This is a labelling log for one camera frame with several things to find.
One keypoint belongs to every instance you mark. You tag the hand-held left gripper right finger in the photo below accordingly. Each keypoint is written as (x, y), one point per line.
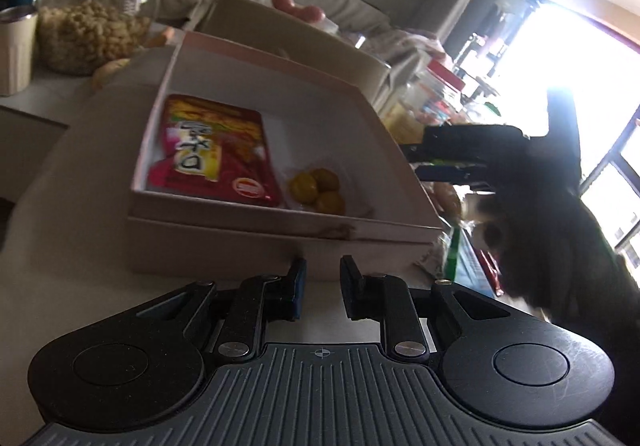
(349, 288)

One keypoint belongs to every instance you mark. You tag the clear container with red lid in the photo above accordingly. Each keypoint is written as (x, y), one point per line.
(445, 78)

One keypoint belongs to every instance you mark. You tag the pink sausages pack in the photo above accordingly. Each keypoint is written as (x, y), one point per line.
(300, 8)

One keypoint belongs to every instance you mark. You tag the red snack packet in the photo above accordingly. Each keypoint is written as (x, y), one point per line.
(210, 151)

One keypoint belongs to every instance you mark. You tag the yellow snack packet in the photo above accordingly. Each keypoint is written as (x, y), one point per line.
(402, 123)

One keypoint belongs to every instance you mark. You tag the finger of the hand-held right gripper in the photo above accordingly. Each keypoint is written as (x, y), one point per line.
(465, 141)
(450, 173)

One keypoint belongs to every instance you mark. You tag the pink white cardboard box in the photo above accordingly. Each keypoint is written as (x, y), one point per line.
(320, 126)

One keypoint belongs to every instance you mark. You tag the glass jar of puffed snacks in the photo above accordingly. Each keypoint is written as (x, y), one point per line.
(95, 26)

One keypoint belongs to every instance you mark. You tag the white ribbed cup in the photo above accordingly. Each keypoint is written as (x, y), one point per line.
(15, 56)

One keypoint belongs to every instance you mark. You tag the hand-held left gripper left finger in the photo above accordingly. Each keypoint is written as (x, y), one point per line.
(300, 291)

